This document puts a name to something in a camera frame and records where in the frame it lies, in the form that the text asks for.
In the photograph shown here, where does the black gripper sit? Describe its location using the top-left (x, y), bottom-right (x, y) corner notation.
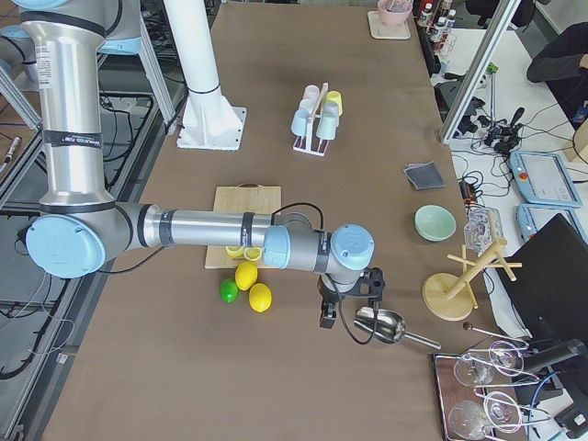
top-left (318, 267), bottom-right (384, 303)

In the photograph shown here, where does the green cup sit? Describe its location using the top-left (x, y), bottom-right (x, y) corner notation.
top-left (316, 113), bottom-right (339, 141)

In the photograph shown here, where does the pink cup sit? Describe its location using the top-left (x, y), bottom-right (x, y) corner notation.
top-left (302, 85), bottom-right (321, 102)

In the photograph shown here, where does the light blue cup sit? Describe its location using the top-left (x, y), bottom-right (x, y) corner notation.
top-left (290, 108), bottom-right (310, 138)

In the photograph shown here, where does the grey cup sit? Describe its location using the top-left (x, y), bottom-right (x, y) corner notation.
top-left (322, 101), bottom-right (339, 118)

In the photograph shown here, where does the cream white cup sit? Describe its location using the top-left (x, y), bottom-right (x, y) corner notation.
top-left (299, 98), bottom-right (316, 114)

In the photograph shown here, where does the yellow cup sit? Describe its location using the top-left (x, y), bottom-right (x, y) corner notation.
top-left (326, 90), bottom-right (344, 116)

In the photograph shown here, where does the metal scoop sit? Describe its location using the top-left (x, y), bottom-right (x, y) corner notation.
top-left (354, 307), bottom-right (441, 350)

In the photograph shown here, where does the wooden mug tree stand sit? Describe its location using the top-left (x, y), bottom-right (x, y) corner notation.
top-left (422, 237), bottom-right (523, 321)

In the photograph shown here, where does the green bowl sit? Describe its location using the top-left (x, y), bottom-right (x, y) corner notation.
top-left (414, 205), bottom-right (457, 242)

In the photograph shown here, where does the yellow lemon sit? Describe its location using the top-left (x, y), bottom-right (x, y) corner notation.
top-left (235, 261), bottom-right (258, 291)
top-left (249, 283), bottom-right (273, 313)

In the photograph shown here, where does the lemon slice lower left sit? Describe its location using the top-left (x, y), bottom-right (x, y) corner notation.
top-left (243, 247), bottom-right (263, 262)

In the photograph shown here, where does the lemon slice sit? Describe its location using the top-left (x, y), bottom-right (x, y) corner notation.
top-left (243, 247), bottom-right (263, 262)
top-left (225, 246), bottom-right (244, 259)

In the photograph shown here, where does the grey cloth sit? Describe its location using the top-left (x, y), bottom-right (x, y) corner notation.
top-left (403, 162), bottom-right (447, 190)

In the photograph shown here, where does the clear glass mug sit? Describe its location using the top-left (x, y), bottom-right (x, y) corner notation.
top-left (464, 208), bottom-right (503, 254)

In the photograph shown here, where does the wine glass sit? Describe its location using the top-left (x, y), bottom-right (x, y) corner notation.
top-left (453, 352), bottom-right (494, 387)
top-left (483, 391), bottom-right (522, 433)
top-left (448, 401), bottom-right (491, 440)
top-left (488, 340), bottom-right (527, 378)

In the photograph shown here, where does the lemon slice top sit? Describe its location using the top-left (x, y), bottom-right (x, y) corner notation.
top-left (225, 246), bottom-right (244, 259)

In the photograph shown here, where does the green lime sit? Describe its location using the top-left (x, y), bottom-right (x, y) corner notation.
top-left (220, 278), bottom-right (240, 303)

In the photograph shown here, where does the black glass rack tray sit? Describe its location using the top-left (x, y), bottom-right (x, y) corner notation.
top-left (432, 349), bottom-right (550, 440)

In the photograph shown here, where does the bamboo cutting board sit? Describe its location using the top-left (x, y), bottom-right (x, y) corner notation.
top-left (205, 185), bottom-right (282, 269)

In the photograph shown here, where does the blue teach pendant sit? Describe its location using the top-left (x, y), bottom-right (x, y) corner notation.
top-left (515, 203), bottom-right (586, 242)
top-left (509, 151), bottom-right (582, 208)

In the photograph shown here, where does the black monitor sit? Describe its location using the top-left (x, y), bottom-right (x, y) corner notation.
top-left (500, 214), bottom-right (588, 342)

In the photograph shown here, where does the beige tray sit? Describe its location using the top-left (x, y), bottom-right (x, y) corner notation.
top-left (367, 11), bottom-right (411, 40)

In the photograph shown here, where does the pink bowl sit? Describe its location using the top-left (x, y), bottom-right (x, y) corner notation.
top-left (377, 0), bottom-right (413, 27)

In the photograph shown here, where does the person in black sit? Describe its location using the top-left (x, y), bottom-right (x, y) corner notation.
top-left (526, 22), bottom-right (587, 129)

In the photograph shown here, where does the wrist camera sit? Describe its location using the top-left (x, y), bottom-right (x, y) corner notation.
top-left (319, 299), bottom-right (338, 329)

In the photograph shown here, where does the white wire cup holder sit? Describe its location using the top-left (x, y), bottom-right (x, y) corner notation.
top-left (291, 83), bottom-right (332, 156)

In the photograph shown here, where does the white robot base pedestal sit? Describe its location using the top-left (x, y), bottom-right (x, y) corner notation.
top-left (164, 0), bottom-right (246, 151)

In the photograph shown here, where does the aluminium frame post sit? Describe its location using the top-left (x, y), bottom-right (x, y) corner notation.
top-left (439, 0), bottom-right (521, 144)

